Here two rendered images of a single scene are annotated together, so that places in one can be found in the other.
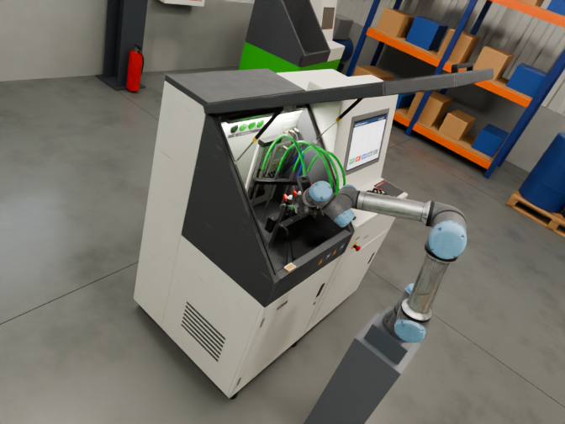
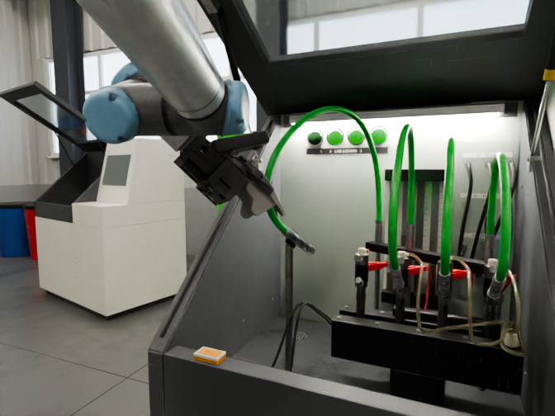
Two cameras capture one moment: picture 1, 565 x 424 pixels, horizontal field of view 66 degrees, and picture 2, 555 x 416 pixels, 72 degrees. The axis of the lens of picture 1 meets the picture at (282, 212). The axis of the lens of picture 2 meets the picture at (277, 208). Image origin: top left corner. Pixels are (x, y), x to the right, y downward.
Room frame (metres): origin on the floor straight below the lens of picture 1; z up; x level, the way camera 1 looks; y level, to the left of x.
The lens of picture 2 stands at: (1.57, -0.78, 1.29)
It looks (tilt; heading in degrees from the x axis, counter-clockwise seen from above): 6 degrees down; 86
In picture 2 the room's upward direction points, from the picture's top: straight up
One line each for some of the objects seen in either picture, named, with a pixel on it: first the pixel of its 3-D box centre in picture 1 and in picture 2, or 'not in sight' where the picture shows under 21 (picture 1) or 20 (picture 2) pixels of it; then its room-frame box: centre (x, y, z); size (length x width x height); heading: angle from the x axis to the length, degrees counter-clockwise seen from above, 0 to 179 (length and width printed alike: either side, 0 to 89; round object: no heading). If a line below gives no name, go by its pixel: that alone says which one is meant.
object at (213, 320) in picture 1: (249, 295); not in sight; (1.82, 0.02, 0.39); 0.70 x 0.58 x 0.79; 151
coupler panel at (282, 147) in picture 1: (285, 146); (484, 204); (2.15, 0.10, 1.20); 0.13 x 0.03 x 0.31; 151
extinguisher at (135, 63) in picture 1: (135, 67); not in sight; (4.82, 2.20, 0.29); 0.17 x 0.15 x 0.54; 153
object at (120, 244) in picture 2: not in sight; (96, 198); (0.11, 3.04, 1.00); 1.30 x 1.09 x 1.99; 139
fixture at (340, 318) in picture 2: (292, 223); (419, 359); (1.92, -0.07, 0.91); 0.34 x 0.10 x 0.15; 151
